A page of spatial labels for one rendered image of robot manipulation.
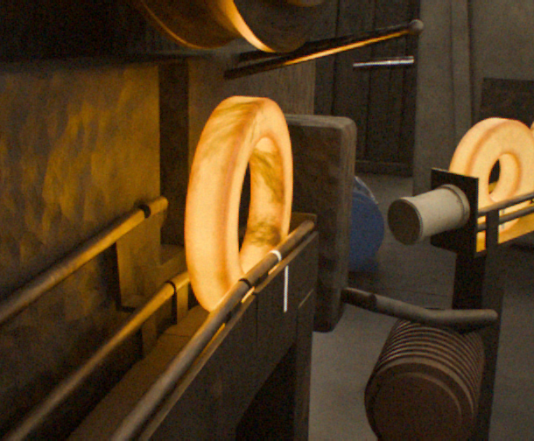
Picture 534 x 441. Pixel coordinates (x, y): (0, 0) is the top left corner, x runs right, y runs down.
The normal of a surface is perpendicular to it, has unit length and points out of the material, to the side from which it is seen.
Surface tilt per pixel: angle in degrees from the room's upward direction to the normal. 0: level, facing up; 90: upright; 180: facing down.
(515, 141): 90
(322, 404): 0
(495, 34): 90
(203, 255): 100
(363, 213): 90
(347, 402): 0
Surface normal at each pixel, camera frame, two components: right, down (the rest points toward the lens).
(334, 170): 0.08, 0.26
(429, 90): -0.53, 0.20
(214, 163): -0.25, -0.32
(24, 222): 0.95, 0.11
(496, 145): 0.60, 0.22
